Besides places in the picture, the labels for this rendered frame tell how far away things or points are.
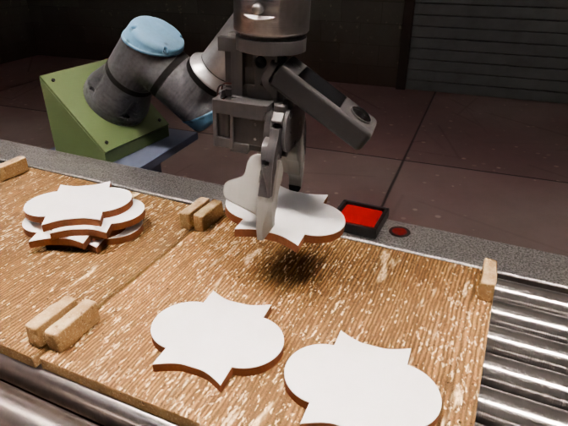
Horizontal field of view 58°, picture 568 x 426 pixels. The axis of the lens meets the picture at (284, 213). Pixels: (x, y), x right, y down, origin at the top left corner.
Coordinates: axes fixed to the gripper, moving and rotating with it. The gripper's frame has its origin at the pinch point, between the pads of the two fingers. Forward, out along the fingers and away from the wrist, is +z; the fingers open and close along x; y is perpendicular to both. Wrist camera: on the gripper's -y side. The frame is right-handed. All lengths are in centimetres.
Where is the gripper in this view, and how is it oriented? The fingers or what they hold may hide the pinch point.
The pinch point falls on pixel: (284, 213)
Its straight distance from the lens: 60.1
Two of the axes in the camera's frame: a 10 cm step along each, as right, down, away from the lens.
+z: -0.4, 8.7, 4.9
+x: -3.2, 4.6, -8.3
